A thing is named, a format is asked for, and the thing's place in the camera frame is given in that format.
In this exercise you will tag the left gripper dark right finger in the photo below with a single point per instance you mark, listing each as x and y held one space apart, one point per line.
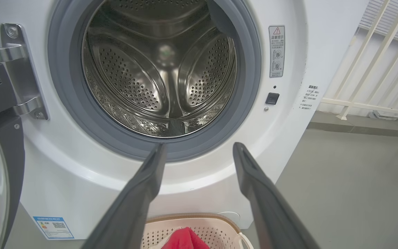
271 214

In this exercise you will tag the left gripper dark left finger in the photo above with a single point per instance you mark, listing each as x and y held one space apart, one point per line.
133 207

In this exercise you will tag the red and white garment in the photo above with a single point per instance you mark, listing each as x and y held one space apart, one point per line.
185 240

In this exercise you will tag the black round glass washer door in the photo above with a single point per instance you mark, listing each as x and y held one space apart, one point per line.
5 155

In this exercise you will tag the cream basket with brown rim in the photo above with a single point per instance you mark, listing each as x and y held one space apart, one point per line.
212 235

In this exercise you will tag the white front-load washing machine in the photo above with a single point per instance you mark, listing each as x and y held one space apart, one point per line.
282 145

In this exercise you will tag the black square door latch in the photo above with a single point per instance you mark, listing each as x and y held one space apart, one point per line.
272 98

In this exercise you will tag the chrome door hinge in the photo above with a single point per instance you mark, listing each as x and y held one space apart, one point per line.
22 76

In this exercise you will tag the round white filter cover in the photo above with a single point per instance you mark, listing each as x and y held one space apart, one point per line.
233 216

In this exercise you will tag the blue energy label sticker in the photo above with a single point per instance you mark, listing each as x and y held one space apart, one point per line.
54 228

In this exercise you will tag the perforated steel drum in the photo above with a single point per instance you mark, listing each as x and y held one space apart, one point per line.
133 76

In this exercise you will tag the cream metal railing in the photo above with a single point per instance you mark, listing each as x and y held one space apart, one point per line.
358 105

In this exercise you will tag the grey warning sticker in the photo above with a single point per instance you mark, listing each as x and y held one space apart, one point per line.
276 52

